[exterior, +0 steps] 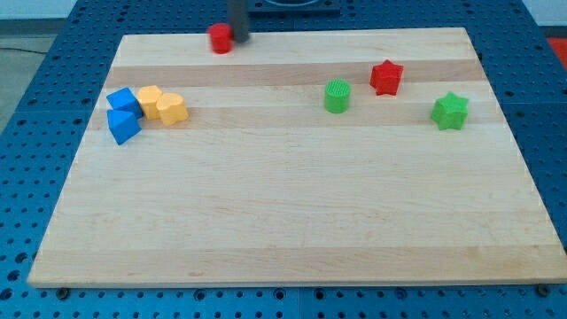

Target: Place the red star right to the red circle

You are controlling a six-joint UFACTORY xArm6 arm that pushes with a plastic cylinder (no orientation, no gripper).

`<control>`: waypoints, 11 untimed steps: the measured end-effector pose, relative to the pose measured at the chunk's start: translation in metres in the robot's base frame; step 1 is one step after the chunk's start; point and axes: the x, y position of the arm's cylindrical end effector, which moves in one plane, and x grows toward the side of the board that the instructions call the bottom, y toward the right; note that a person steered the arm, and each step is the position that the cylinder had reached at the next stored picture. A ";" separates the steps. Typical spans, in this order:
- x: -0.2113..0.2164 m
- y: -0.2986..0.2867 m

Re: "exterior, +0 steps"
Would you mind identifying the red star block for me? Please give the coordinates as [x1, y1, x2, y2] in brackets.
[369, 59, 404, 96]

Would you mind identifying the green star block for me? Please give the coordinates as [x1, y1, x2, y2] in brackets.
[431, 91, 469, 130]

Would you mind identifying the light wooden board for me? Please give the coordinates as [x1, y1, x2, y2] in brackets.
[28, 27, 566, 288]

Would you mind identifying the green cylinder block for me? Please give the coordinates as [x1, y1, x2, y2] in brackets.
[324, 79, 351, 113]

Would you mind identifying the yellow heart block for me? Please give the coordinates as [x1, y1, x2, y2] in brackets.
[156, 93, 189, 126]

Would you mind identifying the red cylinder block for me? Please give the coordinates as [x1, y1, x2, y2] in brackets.
[207, 23, 233, 54]

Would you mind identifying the yellow hexagon block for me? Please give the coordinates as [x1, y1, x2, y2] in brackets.
[136, 85, 163, 120]

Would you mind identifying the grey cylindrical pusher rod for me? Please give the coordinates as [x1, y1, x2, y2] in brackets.
[227, 0, 250, 43]

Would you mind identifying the blue triangular block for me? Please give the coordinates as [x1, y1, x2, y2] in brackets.
[106, 110, 141, 145]

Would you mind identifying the blue cube block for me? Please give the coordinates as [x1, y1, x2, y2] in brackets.
[106, 88, 143, 119]

